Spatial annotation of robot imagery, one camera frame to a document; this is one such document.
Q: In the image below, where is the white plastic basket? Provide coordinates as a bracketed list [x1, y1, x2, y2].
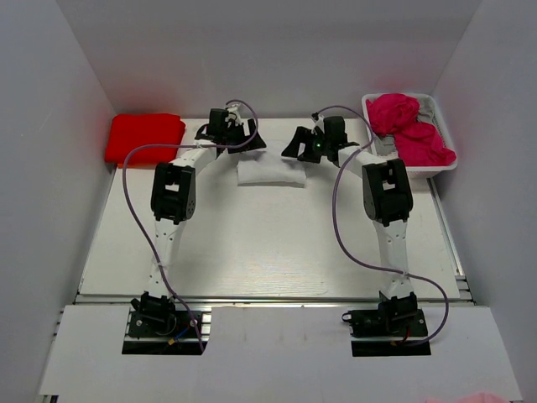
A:
[362, 93, 457, 178]

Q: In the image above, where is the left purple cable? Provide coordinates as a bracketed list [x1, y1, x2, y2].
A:
[121, 99, 259, 353]

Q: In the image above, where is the grey garment in basket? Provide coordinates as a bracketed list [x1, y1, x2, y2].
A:
[373, 97, 435, 156]

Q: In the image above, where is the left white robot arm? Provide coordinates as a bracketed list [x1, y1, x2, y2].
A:
[147, 100, 266, 297]

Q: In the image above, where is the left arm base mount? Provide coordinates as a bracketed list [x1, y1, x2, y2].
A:
[122, 292, 211, 356]

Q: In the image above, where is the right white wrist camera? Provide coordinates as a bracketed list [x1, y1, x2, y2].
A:
[311, 113, 325, 133]

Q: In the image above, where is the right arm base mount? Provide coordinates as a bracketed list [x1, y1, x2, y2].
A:
[341, 293, 431, 358]

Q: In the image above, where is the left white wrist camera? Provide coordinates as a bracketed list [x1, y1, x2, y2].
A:
[225, 106, 242, 128]

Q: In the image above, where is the white t shirt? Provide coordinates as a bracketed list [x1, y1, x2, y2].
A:
[237, 140, 306, 187]

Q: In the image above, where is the folded red t shirt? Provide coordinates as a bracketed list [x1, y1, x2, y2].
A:
[104, 113, 185, 165]

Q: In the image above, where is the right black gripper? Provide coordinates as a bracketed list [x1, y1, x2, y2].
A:
[283, 126, 332, 164]

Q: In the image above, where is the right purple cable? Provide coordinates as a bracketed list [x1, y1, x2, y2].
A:
[310, 104, 451, 348]

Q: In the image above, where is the purple cable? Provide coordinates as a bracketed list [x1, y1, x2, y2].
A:
[310, 104, 451, 348]
[121, 99, 259, 353]

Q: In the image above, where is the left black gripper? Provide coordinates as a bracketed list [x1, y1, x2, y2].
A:
[222, 119, 266, 154]

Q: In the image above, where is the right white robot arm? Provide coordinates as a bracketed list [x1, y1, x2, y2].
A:
[281, 114, 414, 301]

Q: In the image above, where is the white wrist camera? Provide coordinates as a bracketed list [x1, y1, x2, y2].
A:
[311, 113, 325, 133]
[225, 106, 242, 128]

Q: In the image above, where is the magenta t shirt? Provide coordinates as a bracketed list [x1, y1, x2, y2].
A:
[366, 93, 456, 166]

